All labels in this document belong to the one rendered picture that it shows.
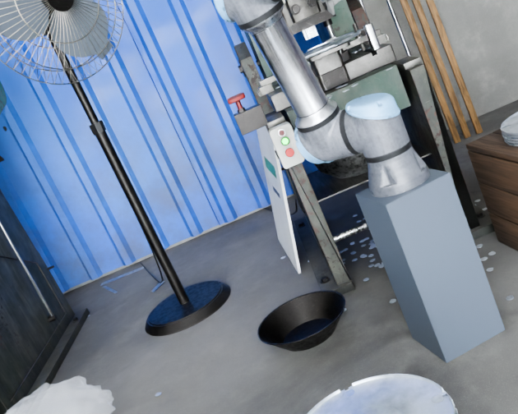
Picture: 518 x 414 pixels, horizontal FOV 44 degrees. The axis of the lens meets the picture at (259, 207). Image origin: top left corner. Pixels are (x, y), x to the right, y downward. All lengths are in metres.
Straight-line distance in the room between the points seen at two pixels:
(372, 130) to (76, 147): 2.32
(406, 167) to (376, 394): 0.58
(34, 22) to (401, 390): 1.76
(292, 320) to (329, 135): 0.80
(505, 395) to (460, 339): 0.21
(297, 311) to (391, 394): 1.01
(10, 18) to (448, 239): 1.60
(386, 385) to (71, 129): 2.68
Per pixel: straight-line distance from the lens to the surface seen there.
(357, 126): 1.54
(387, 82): 2.18
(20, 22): 2.40
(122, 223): 3.65
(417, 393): 1.19
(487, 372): 1.64
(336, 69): 2.20
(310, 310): 2.16
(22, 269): 3.02
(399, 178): 1.54
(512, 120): 2.07
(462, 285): 1.66
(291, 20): 2.27
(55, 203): 3.66
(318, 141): 1.58
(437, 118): 2.18
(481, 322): 1.72
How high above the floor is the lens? 0.94
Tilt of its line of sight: 15 degrees down
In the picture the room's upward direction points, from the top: 24 degrees counter-clockwise
